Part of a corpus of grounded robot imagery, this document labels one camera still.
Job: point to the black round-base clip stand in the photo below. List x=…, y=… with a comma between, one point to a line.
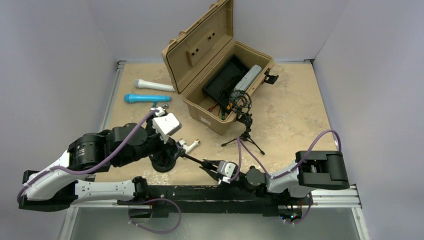
x=162, y=164

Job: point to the grey plastic bit box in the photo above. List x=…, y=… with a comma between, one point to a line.
x=248, y=79

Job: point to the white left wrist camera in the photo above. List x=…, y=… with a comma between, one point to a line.
x=165, y=122

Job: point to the yellow handle screwdriver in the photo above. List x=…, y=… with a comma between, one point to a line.
x=231, y=106

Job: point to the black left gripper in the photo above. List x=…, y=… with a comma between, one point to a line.
x=164, y=150

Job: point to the tan plastic tool case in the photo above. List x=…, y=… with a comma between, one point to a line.
x=200, y=52

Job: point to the white mesh-head microphone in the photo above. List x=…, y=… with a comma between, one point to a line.
x=143, y=84

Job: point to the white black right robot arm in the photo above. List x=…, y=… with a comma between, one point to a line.
x=318, y=169

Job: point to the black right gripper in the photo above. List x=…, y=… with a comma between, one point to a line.
x=214, y=163

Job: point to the black round-base shock mount stand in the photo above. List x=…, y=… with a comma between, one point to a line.
x=185, y=156

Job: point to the blue microphone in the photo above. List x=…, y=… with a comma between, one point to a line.
x=140, y=98

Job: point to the red handle tool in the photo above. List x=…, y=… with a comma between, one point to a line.
x=211, y=109

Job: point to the white plastic faucet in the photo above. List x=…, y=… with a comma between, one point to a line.
x=189, y=147

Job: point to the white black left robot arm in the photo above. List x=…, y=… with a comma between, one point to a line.
x=65, y=182

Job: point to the black tool tray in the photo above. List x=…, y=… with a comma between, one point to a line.
x=220, y=86

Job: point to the black mounting base plate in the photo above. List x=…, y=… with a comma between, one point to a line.
x=223, y=199

